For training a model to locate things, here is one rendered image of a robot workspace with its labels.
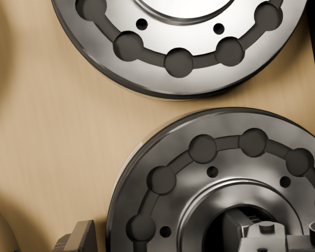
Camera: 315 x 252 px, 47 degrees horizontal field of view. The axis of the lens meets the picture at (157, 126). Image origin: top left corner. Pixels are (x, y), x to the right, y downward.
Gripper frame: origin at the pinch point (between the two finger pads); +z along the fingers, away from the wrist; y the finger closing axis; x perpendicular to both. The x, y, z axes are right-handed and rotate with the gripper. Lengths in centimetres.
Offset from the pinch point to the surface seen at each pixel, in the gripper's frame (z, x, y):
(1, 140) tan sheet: 2.2, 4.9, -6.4
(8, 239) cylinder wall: 1.4, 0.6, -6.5
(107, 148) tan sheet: 2.2, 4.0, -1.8
